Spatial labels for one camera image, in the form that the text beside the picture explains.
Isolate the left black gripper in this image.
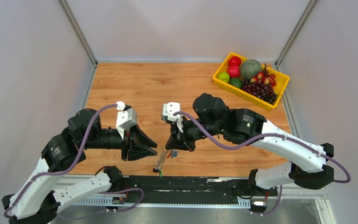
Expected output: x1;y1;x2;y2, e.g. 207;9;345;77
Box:
82;121;159;161

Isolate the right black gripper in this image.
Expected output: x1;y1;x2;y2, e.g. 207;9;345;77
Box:
165;114;223;152

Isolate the clear keyring with red tag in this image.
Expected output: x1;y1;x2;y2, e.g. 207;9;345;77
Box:
153;149;179;177

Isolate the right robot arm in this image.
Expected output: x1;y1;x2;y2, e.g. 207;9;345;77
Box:
162;93;334;195

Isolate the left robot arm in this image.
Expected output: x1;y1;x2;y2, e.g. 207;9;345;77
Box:
2;104;157;224

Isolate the light green apple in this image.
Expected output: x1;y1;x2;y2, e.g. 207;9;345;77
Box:
217;72;230;83

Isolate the dark green lime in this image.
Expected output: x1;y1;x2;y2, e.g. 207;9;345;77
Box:
229;77;243;89

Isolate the pink red apple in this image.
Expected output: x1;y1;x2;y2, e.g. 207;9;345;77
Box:
226;65;241;78

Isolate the red apple back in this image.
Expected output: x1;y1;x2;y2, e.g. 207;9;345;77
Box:
227;56;242;67

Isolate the purple grape bunch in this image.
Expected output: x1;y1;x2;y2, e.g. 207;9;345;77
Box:
241;80;278;105

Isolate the green grey melon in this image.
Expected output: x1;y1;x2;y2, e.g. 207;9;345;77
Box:
240;59;262;81

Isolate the red cherry cluster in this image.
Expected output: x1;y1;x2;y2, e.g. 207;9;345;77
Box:
250;63;277;88

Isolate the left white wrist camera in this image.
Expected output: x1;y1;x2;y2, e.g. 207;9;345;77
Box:
116;101;138;140

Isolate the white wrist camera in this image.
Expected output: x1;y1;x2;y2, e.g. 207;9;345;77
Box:
161;102;183;133
116;101;138;140

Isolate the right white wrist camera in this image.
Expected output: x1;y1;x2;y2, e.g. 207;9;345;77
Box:
161;102;183;133

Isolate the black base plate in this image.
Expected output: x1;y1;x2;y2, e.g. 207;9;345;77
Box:
109;175;278;205

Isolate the aluminium frame rail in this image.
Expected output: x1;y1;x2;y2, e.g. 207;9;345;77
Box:
75;175;328;209

